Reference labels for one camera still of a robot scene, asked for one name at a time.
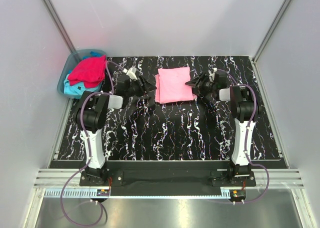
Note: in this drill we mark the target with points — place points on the teal blue t shirt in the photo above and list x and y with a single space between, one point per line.
83 71

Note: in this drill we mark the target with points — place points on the white slotted cable duct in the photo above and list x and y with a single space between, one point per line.
92 193

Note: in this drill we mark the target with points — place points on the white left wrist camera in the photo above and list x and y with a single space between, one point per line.
131 73

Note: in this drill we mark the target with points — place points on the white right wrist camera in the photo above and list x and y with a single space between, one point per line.
211 74

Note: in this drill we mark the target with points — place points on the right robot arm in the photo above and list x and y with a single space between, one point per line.
244 110

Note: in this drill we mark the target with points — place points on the aluminium front rail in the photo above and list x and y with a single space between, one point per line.
276 178

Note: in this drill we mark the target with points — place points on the aluminium corner post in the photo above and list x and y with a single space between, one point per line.
59 25
277 19

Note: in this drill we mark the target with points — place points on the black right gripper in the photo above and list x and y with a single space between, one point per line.
194 83

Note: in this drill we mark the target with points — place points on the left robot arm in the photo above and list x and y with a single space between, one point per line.
90 117

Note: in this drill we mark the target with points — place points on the magenta t shirt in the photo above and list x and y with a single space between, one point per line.
90 72

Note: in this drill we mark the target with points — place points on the right aluminium corner post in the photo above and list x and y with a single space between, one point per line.
277 19

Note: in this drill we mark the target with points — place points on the pink t shirt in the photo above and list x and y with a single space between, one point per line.
171 87

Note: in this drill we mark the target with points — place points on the translucent blue plastic basket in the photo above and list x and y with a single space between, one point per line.
72 61

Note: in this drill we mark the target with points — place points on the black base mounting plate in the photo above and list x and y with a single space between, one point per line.
165 189

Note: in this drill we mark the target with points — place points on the left aluminium corner post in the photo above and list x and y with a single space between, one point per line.
59 25

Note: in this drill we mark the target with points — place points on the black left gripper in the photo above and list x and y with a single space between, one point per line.
146 87

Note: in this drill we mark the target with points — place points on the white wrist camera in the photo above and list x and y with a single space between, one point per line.
211 74
131 73

